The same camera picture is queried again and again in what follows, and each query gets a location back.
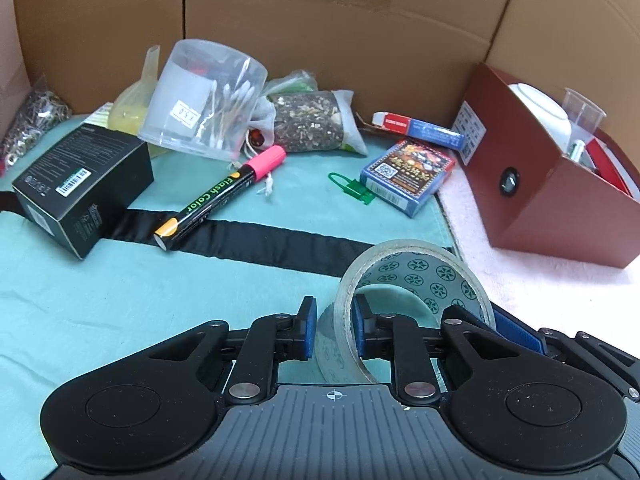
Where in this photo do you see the clear bag of dried herbs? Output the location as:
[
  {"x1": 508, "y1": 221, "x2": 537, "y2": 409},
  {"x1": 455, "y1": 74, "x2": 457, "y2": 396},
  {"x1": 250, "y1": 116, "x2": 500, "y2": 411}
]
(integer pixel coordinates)
[{"x1": 260, "y1": 71, "x2": 369, "y2": 157}]

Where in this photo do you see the clear patterned tape roll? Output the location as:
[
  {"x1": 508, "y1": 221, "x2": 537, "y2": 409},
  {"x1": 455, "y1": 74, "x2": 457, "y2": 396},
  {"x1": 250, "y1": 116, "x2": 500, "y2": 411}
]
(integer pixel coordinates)
[{"x1": 316, "y1": 240, "x2": 496, "y2": 386}]

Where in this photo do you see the clear plastic cup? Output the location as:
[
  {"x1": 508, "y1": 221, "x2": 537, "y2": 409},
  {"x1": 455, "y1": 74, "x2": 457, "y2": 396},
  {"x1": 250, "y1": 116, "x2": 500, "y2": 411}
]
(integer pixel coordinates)
[{"x1": 560, "y1": 87, "x2": 607, "y2": 137}]

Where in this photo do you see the yellow plastic funnel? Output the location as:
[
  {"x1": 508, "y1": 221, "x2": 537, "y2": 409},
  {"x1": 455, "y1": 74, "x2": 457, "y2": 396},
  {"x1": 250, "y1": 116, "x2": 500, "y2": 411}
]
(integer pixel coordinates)
[{"x1": 107, "y1": 45, "x2": 162, "y2": 157}]

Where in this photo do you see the green white paper packet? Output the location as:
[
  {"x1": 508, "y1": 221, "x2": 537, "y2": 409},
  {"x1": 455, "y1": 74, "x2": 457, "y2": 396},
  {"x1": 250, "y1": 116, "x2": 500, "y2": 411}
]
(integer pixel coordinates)
[{"x1": 81, "y1": 102, "x2": 117, "y2": 130}]

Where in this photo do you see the dark red cardboard box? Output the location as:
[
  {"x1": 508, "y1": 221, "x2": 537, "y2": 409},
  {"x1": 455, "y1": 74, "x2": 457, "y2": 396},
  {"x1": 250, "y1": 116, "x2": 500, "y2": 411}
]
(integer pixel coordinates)
[{"x1": 452, "y1": 62, "x2": 640, "y2": 269}]

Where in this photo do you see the white bowl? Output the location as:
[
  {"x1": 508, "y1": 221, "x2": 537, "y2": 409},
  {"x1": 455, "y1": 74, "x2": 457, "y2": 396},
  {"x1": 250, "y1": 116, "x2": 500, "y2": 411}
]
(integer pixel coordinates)
[{"x1": 509, "y1": 82, "x2": 573, "y2": 153}]

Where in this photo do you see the bag of metal rings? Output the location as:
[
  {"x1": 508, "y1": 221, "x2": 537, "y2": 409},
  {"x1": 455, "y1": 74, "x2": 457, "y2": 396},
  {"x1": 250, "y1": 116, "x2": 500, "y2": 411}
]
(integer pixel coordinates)
[{"x1": 0, "y1": 74, "x2": 72, "y2": 177}]

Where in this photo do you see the green plastic tag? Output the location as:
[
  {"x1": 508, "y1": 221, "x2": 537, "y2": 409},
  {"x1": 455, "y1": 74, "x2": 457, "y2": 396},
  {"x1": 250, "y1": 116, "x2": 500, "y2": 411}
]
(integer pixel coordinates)
[{"x1": 327, "y1": 172, "x2": 375, "y2": 204}]

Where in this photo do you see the red white blue slim box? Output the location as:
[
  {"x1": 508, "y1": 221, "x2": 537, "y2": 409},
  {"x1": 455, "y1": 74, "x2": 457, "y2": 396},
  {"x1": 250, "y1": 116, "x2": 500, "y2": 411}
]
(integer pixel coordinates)
[{"x1": 371, "y1": 111, "x2": 465, "y2": 151}]

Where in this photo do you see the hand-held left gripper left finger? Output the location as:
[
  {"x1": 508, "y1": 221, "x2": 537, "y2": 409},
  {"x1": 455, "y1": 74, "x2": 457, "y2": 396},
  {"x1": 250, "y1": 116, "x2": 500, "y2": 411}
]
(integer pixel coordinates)
[{"x1": 145, "y1": 296, "x2": 318, "y2": 406}]

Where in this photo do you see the brown cardboard backdrop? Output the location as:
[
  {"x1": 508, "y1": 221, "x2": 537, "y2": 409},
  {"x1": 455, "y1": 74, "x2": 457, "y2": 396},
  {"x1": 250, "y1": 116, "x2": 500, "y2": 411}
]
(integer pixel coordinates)
[{"x1": 12, "y1": 0, "x2": 640, "y2": 128}]

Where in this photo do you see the white fluffy towel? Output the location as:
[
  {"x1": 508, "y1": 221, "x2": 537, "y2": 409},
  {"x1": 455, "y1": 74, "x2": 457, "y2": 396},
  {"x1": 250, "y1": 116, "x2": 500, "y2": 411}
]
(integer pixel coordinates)
[{"x1": 437, "y1": 175, "x2": 640, "y2": 358}]

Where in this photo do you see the clear cotton swab container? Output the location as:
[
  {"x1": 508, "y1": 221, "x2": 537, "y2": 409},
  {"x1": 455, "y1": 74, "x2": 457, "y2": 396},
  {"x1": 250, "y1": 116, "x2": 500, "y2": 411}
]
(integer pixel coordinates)
[{"x1": 136, "y1": 39, "x2": 269, "y2": 162}]

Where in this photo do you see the teal cloth with black strap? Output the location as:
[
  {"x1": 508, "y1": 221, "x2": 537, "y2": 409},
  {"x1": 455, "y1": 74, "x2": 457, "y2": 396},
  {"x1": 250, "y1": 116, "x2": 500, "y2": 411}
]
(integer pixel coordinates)
[{"x1": 0, "y1": 115, "x2": 457, "y2": 480}]

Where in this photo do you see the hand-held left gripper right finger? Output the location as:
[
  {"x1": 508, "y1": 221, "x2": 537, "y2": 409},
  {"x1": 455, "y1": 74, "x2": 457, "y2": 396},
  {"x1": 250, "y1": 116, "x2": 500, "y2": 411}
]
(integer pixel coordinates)
[{"x1": 350, "y1": 294, "x2": 531, "y2": 406}]

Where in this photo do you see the black marker with pink cap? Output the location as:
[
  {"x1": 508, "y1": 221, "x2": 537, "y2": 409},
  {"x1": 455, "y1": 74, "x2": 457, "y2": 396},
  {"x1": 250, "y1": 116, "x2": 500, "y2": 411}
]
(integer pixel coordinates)
[{"x1": 154, "y1": 145, "x2": 287, "y2": 252}]

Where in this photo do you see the black product box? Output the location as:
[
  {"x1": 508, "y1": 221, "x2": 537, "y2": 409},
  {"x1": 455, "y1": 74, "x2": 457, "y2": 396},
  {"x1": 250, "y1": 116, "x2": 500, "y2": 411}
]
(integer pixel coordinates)
[{"x1": 11, "y1": 125, "x2": 155, "y2": 261}]

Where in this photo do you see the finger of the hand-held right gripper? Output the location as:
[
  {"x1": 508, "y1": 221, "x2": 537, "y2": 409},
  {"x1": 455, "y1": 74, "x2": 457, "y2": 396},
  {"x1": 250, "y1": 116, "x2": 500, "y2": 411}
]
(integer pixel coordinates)
[{"x1": 492, "y1": 304, "x2": 640, "y2": 401}]

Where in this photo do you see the blue playing card deck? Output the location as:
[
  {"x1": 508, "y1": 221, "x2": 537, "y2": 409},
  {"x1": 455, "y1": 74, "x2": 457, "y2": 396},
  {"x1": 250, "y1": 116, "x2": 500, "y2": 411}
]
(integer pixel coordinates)
[{"x1": 360, "y1": 139, "x2": 457, "y2": 219}]

